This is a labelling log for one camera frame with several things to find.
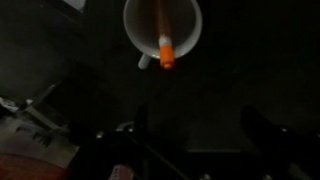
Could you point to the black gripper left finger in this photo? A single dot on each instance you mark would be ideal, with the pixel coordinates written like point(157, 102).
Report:
point(141, 118)

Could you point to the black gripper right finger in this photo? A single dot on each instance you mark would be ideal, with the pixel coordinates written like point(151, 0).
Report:
point(258, 128)

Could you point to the orange marker with white cap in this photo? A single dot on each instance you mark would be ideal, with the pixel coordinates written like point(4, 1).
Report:
point(166, 51)

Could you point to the silver and black toaster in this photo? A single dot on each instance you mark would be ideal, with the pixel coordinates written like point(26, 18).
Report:
point(36, 130)

